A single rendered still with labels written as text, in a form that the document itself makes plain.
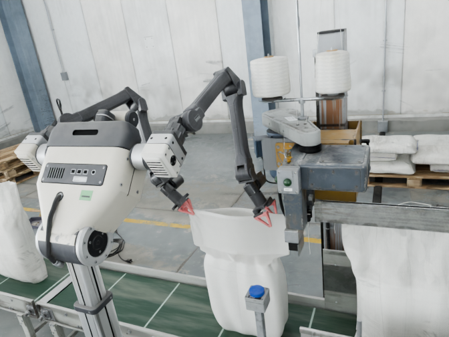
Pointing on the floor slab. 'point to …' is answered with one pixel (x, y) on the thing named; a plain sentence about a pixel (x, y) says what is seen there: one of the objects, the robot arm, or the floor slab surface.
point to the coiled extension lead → (119, 249)
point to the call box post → (260, 324)
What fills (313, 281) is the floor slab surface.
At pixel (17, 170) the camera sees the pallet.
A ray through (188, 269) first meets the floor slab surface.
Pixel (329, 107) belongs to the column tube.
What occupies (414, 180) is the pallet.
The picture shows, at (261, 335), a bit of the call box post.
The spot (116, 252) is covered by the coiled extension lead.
